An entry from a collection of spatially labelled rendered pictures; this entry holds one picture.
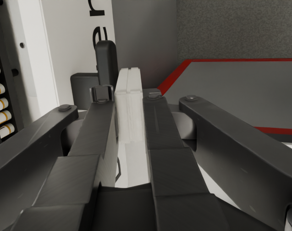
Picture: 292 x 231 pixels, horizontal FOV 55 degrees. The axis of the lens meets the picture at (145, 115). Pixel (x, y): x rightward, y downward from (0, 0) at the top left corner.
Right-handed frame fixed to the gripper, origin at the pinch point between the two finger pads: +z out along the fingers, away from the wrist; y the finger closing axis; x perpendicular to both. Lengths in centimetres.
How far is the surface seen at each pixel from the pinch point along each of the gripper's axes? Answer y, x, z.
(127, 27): -0.6, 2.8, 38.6
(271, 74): 35, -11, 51
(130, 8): 0.2, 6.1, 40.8
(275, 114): 22.4, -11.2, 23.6
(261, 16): 45, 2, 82
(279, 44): 51, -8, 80
